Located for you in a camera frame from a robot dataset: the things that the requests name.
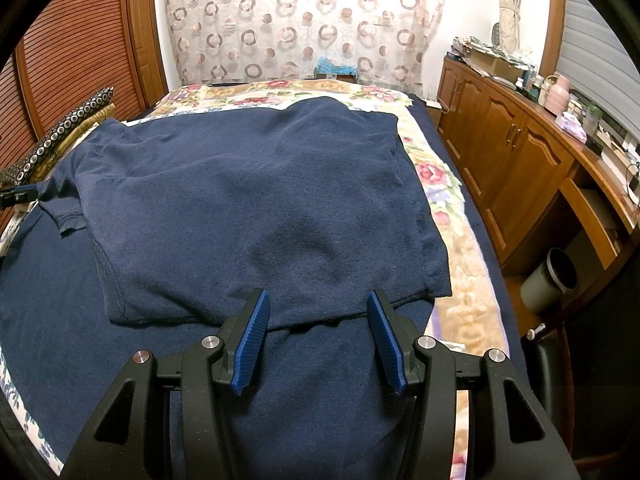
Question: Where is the blue plastic bag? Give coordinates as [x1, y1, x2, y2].
[314, 57, 358, 81]

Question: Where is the navy blue cloth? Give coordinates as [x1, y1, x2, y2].
[0, 200, 458, 480]

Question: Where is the sheer circle-patterned curtain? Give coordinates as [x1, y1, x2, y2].
[165, 0, 446, 91]

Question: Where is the open cardboard box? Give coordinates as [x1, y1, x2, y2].
[467, 45, 526, 86]

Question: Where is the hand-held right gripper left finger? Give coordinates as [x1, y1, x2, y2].
[60, 288, 271, 480]

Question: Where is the brown louvered wardrobe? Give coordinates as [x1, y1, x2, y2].
[0, 0, 168, 231]

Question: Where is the grey window blind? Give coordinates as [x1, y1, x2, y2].
[555, 0, 640, 111]

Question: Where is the pink thermos jug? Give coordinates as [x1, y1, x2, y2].
[545, 74, 571, 113]

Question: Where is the black chair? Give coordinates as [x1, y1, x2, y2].
[527, 330, 640, 480]

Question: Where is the navy blue printed T-shirt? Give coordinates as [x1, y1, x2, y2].
[37, 96, 453, 328]

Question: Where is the yellow folded cloth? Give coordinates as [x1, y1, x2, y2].
[47, 104, 117, 161]

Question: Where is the grey waste bin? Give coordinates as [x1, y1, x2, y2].
[520, 247, 579, 313]

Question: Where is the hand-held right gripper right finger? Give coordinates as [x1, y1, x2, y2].
[367, 290, 581, 480]

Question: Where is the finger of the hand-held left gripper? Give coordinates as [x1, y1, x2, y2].
[0, 184, 40, 209]

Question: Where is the blue floral bed sheet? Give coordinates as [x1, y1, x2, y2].
[0, 210, 66, 478]

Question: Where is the tied beige side curtain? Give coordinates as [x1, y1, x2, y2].
[492, 0, 538, 56]

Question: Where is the dark circle-patterned pillow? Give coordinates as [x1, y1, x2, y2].
[0, 86, 117, 188]

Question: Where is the pale purple cloth bundle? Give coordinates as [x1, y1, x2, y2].
[556, 112, 587, 142]

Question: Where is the wooden sideboard cabinet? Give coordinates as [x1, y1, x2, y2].
[436, 55, 640, 321]

